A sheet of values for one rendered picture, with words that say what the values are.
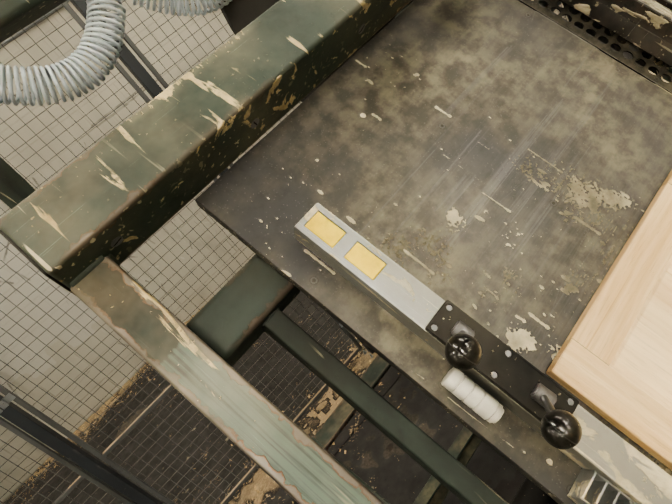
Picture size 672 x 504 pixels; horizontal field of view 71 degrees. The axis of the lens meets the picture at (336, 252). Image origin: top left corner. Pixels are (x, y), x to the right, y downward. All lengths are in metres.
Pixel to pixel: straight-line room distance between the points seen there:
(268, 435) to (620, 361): 0.47
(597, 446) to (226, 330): 0.49
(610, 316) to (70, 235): 0.71
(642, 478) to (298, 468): 0.41
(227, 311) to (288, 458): 0.23
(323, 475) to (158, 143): 0.45
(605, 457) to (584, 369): 0.11
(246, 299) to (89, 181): 0.25
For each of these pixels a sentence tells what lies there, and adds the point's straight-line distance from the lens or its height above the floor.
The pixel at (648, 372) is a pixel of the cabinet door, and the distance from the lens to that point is 0.78.
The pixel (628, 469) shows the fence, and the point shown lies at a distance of 0.71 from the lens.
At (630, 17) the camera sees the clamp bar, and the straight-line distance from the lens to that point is 1.08.
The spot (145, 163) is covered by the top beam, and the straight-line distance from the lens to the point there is 0.65.
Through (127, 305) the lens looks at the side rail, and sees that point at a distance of 0.64.
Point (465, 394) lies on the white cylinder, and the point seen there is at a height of 1.40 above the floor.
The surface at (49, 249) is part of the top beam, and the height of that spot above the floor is 1.82.
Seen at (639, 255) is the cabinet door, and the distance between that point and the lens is 0.82.
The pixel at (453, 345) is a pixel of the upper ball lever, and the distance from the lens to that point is 0.51.
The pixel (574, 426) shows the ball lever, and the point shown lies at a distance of 0.54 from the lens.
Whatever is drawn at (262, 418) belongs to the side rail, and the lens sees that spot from 0.58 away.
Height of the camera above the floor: 1.87
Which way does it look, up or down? 26 degrees down
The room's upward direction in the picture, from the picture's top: 38 degrees counter-clockwise
